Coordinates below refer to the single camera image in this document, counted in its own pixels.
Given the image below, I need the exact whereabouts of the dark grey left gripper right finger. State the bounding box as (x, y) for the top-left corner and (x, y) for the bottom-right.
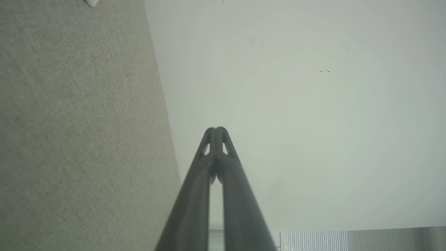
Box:
(216, 127), (278, 251)

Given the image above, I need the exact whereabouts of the white ribbed panel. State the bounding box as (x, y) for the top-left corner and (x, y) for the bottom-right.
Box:
(271, 228), (430, 251)

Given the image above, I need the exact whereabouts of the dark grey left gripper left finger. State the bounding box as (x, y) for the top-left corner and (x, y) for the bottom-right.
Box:
(155, 127), (217, 251)

